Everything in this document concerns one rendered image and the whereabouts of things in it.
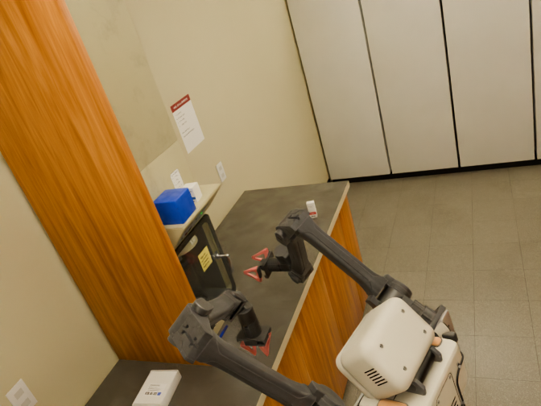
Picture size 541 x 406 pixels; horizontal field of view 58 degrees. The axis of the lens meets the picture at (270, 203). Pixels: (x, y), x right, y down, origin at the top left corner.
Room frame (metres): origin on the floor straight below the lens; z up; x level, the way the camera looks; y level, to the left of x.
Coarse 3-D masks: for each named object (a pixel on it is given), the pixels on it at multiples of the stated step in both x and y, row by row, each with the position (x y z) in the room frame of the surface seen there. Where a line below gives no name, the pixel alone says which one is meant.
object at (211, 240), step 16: (208, 224) 1.76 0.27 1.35; (192, 240) 1.65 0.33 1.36; (208, 240) 1.73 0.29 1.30; (192, 256) 1.62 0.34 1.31; (192, 272) 1.58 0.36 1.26; (208, 272) 1.66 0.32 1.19; (224, 272) 1.75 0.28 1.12; (192, 288) 1.55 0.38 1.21; (208, 288) 1.62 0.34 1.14; (224, 288) 1.71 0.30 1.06
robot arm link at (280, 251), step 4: (280, 244) 1.60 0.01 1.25; (276, 248) 1.59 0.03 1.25; (280, 248) 1.58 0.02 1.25; (284, 248) 1.57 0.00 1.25; (276, 252) 1.57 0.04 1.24; (280, 252) 1.56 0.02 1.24; (284, 252) 1.56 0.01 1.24; (276, 256) 1.56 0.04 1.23; (280, 256) 1.55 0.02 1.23; (284, 256) 1.54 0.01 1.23; (288, 256) 1.54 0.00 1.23; (280, 260) 1.56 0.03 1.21; (284, 260) 1.56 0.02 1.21; (288, 260) 1.54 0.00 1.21; (284, 264) 1.57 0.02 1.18; (288, 264) 1.55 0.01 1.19; (288, 272) 1.55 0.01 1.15; (292, 276) 1.53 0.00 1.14; (296, 280) 1.51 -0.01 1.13; (300, 280) 1.51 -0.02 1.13
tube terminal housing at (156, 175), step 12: (168, 156) 1.72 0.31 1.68; (180, 156) 1.78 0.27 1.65; (144, 168) 1.59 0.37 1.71; (156, 168) 1.64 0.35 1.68; (168, 168) 1.69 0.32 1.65; (180, 168) 1.76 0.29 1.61; (144, 180) 1.56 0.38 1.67; (156, 180) 1.62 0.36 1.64; (168, 180) 1.67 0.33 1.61; (192, 180) 1.79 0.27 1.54; (156, 192) 1.59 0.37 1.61
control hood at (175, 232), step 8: (208, 184) 1.77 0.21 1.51; (216, 184) 1.74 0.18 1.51; (208, 192) 1.70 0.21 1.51; (216, 192) 1.71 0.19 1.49; (200, 200) 1.64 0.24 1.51; (208, 200) 1.64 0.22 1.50; (200, 208) 1.59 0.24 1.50; (192, 216) 1.54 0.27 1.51; (176, 224) 1.51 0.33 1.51; (184, 224) 1.49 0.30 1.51; (168, 232) 1.49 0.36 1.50; (176, 232) 1.48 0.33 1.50; (176, 240) 1.48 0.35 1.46
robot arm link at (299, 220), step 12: (288, 216) 1.33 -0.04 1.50; (300, 216) 1.27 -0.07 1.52; (276, 228) 1.34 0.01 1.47; (288, 228) 1.26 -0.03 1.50; (300, 228) 1.25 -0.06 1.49; (312, 228) 1.25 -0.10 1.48; (312, 240) 1.23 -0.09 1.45; (324, 240) 1.22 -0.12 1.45; (324, 252) 1.22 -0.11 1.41; (336, 252) 1.20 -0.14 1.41; (348, 252) 1.20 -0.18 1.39; (336, 264) 1.21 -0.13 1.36; (348, 264) 1.18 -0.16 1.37; (360, 264) 1.18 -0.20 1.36; (360, 276) 1.15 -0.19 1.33; (372, 276) 1.15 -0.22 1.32; (384, 276) 1.17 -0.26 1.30; (372, 288) 1.13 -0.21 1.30; (396, 288) 1.12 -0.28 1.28; (408, 288) 1.12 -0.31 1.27; (372, 300) 1.11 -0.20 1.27
